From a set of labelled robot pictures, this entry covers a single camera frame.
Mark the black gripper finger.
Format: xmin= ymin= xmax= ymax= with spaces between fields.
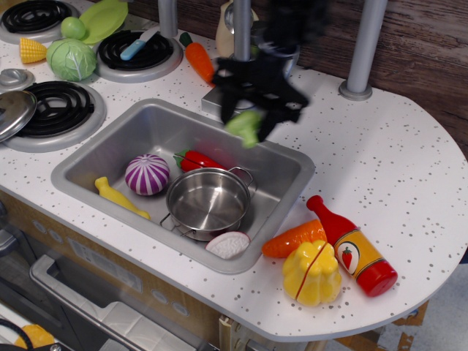
xmin=257 ymin=104 xmax=303 ymax=142
xmin=220 ymin=87 xmax=241 ymax=124

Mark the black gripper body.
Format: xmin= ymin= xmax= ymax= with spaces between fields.
xmin=213 ymin=51 xmax=309 ymax=108

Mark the green toy broccoli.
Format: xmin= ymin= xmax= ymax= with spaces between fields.
xmin=225 ymin=110 xmax=262 ymax=148

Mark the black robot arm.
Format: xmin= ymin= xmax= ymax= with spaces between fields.
xmin=213 ymin=1 xmax=328 ymax=148

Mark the stainless steel pot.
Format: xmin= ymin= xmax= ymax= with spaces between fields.
xmin=165 ymin=167 xmax=254 ymax=242

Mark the steel pot lid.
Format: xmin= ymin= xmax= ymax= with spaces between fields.
xmin=1 ymin=91 xmax=37 ymax=142

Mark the green toy can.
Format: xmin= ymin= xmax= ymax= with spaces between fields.
xmin=250 ymin=20 xmax=271 ymax=61

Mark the cream toy bottle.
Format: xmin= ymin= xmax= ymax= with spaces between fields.
xmin=215 ymin=0 xmax=258 ymax=61

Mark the orange toy carrot back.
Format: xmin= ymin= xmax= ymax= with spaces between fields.
xmin=179 ymin=32 xmax=215 ymax=86

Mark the orange toy carrot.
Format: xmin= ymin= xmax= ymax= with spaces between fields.
xmin=262 ymin=219 xmax=328 ymax=258
xmin=179 ymin=32 xmax=215 ymax=86

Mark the silver toy faucet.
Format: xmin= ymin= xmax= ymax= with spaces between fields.
xmin=200 ymin=0 xmax=301 ymax=134

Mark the red toy chili pepper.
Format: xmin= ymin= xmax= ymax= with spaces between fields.
xmin=173 ymin=149 xmax=227 ymax=172

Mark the back right stove burner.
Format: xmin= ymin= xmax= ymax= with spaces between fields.
xmin=94 ymin=30 xmax=183 ymax=83

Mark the stove burner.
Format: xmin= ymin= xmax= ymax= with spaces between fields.
xmin=94 ymin=30 xmax=183 ymax=83
xmin=1 ymin=81 xmax=106 ymax=153
xmin=1 ymin=1 xmax=80 ymax=44

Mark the silver metal sink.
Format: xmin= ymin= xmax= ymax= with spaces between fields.
xmin=51 ymin=99 xmax=314 ymax=274

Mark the purple striped toy onion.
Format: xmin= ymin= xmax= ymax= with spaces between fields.
xmin=125 ymin=154 xmax=170 ymax=196

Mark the orange toy carrot front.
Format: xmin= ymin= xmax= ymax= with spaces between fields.
xmin=262 ymin=219 xmax=328 ymax=258

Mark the green toy plate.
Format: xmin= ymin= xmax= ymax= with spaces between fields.
xmin=79 ymin=0 xmax=129 ymax=45

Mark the yellow toy squash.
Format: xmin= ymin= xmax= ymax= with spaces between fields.
xmin=94 ymin=176 xmax=151 ymax=220

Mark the red hot sauce bottle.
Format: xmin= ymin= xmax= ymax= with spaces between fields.
xmin=306 ymin=195 xmax=398 ymax=297

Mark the front left stove burner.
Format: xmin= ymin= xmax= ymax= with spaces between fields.
xmin=1 ymin=81 xmax=106 ymax=153

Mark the green toy cabbage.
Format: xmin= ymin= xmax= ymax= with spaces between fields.
xmin=46 ymin=38 xmax=97 ymax=82

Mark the yellow toy bell pepper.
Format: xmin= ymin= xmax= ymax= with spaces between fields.
xmin=282 ymin=240 xmax=341 ymax=306

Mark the green toy apple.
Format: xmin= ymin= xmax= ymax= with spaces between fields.
xmin=61 ymin=17 xmax=86 ymax=40

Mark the yellow toy corn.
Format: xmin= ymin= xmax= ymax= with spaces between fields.
xmin=19 ymin=37 xmax=47 ymax=64

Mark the back left stove burner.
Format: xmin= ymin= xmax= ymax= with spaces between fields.
xmin=1 ymin=1 xmax=80 ymax=44

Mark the silver stove knob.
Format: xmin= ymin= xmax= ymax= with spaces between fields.
xmin=0 ymin=69 xmax=35 ymax=93

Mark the yellow object bottom left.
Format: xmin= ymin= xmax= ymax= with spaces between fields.
xmin=21 ymin=324 xmax=55 ymax=348

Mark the right silver post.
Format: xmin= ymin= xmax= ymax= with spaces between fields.
xmin=339 ymin=0 xmax=388 ymax=101

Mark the silver post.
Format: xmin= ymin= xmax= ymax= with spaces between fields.
xmin=339 ymin=0 xmax=388 ymax=101
xmin=157 ymin=0 xmax=178 ymax=38

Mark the blue handled toy knife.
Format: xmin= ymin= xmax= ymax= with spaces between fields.
xmin=120 ymin=27 xmax=159 ymax=61

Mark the left silver post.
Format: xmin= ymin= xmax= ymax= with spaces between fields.
xmin=157 ymin=0 xmax=178 ymax=38

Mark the silver oven door handle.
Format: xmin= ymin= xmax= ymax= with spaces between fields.
xmin=29 ymin=255 xmax=194 ymax=350

